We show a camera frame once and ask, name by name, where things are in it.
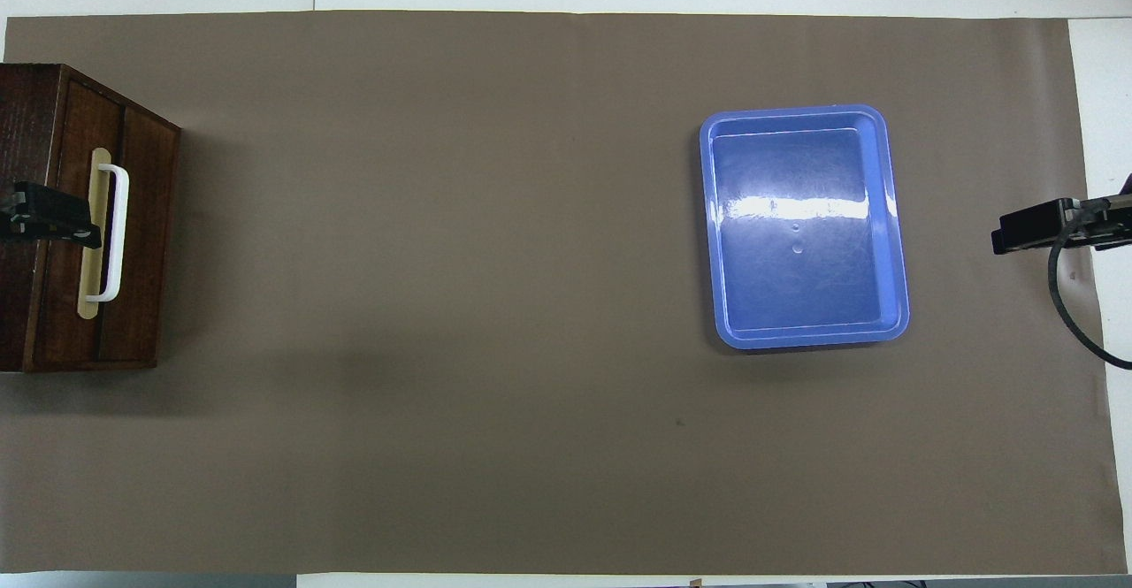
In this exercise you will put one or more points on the blue plastic tray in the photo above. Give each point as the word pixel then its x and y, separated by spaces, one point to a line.
pixel 800 243

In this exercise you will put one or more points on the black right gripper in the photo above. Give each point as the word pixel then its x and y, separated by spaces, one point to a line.
pixel 1112 217

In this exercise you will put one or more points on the brown table mat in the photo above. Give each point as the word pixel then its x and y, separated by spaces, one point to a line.
pixel 442 349

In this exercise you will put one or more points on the dark wooden cabinet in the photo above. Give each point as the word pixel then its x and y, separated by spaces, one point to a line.
pixel 22 110

